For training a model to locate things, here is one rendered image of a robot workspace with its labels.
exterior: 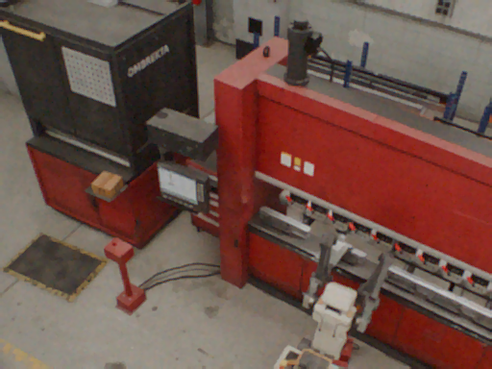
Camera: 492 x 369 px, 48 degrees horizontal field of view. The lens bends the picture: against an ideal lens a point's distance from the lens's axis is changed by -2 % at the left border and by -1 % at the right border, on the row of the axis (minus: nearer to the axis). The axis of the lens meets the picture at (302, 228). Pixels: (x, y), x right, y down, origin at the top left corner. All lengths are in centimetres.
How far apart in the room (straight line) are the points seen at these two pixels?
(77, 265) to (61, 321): 68
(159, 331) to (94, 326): 61
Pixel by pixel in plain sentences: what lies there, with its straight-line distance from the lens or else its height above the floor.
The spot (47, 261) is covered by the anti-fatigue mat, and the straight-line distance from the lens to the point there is 619.
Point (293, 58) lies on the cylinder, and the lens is 407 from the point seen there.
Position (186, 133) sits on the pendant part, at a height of 195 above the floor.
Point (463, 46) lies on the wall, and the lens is 815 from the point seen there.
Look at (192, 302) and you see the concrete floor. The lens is 556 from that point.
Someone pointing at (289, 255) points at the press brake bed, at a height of 71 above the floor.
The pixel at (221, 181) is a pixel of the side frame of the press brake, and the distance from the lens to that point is 475.
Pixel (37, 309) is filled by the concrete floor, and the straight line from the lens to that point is 583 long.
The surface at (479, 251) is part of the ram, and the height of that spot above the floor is 158.
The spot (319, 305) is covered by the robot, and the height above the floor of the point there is 124.
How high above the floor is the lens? 441
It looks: 45 degrees down
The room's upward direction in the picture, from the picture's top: 6 degrees clockwise
